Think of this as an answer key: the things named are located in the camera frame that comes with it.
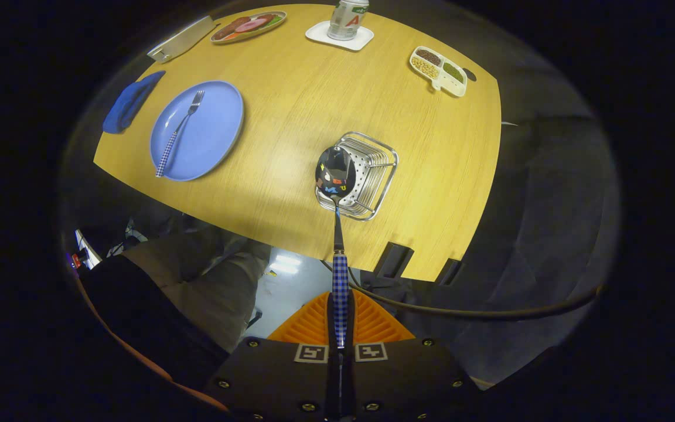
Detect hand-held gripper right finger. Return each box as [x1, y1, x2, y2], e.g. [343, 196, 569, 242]
[341, 291, 479, 421]

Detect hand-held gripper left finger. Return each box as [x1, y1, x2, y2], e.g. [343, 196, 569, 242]
[203, 291, 339, 421]

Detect checked handle spoon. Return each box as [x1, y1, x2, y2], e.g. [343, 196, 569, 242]
[315, 145, 357, 350]

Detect checked handle fork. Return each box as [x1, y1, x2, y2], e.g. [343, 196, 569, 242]
[155, 90, 205, 178]

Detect person's grey trousers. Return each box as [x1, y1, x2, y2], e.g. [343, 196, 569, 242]
[121, 226, 274, 352]

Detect white power strip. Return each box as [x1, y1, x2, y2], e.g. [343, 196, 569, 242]
[74, 229, 104, 270]

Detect blue round plate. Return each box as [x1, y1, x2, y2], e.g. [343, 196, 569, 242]
[149, 80, 245, 182]

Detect white divided snack tray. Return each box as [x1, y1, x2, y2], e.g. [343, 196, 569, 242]
[409, 46, 468, 98]

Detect blue cloth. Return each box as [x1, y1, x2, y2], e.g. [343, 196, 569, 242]
[102, 70, 166, 134]

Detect oval food plate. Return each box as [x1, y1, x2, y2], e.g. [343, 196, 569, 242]
[210, 11, 287, 45]

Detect white square coaster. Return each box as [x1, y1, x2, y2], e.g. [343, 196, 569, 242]
[305, 21, 374, 52]

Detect white toaster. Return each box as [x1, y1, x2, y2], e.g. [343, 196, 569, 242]
[147, 16, 220, 64]

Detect brown meat patty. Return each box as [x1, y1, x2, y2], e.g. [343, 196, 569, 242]
[216, 19, 250, 40]

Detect white drink can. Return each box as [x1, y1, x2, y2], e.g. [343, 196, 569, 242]
[328, 0, 370, 41]

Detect thick black cable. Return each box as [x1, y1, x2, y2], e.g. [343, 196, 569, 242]
[321, 258, 608, 321]

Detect black table bracket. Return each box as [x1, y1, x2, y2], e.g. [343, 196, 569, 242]
[373, 241, 415, 279]
[435, 258, 466, 287]

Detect metal wire cutlery basket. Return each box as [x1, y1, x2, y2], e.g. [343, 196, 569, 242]
[316, 131, 400, 222]

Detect tangle of floor cables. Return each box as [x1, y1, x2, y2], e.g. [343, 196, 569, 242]
[106, 217, 146, 258]

